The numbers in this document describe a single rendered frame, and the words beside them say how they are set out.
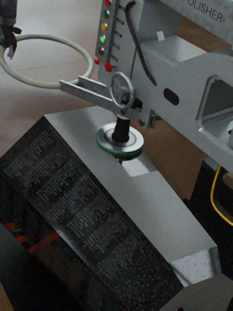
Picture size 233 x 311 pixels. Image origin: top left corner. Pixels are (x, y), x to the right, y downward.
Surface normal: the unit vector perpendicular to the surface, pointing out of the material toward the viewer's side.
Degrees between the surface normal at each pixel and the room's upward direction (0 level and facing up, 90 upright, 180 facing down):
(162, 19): 90
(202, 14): 90
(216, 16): 90
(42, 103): 0
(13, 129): 0
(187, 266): 31
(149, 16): 90
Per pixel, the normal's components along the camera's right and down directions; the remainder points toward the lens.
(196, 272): 0.37, -0.37
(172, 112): -0.79, 0.28
